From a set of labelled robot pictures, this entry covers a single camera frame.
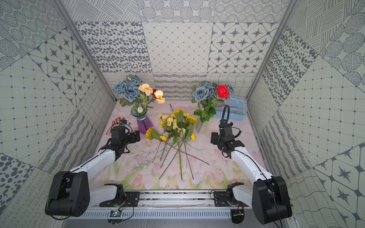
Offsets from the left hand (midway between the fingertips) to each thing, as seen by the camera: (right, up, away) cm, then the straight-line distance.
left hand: (135, 132), depth 90 cm
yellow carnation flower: (+37, -4, +6) cm, 38 cm away
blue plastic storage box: (+72, +18, +18) cm, 77 cm away
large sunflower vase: (+23, -9, +5) cm, 25 cm away
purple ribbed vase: (+6, +6, +1) cm, 8 cm away
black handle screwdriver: (+21, +16, +26) cm, 37 cm away
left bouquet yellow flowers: (+8, +22, -13) cm, 27 cm away
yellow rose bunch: (+23, +5, +6) cm, 24 cm away
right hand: (+54, -3, -1) cm, 54 cm away
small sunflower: (+17, -5, +5) cm, 18 cm away
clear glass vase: (+43, +2, +6) cm, 44 cm away
